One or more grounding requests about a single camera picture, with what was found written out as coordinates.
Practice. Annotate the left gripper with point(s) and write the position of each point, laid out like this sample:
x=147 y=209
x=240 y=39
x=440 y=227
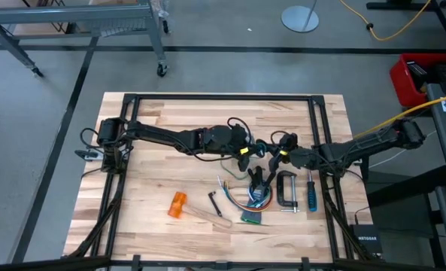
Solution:
x=222 y=139

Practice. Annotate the orange head wooden mallet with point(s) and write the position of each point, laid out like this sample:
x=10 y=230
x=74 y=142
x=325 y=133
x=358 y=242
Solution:
x=177 y=205

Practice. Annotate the black aluminium table frame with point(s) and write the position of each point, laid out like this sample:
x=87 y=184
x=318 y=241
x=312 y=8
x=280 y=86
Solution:
x=222 y=97

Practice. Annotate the black C-clamp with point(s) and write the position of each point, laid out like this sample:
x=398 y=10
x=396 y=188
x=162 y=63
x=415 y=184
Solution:
x=279 y=190

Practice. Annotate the red plastic bin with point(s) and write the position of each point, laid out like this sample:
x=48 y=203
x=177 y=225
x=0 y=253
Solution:
x=401 y=84

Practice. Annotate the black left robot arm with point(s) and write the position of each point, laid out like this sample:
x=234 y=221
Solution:
x=158 y=134

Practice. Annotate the black Netgear network switch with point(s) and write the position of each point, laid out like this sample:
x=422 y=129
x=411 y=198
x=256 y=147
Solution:
x=367 y=241

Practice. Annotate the grey metal cart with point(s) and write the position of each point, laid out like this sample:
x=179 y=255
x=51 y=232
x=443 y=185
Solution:
x=68 y=13

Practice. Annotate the black T-shaped stand base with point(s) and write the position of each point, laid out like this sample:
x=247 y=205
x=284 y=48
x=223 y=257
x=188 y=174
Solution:
x=395 y=5

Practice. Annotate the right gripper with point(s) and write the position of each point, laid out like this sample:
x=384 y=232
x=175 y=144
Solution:
x=305 y=158

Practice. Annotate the black hex key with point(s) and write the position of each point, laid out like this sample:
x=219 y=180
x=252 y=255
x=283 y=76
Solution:
x=216 y=205

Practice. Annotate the round grey stand base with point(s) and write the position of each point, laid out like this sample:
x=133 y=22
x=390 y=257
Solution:
x=296 y=20

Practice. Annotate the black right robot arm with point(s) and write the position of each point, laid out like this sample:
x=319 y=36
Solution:
x=369 y=143

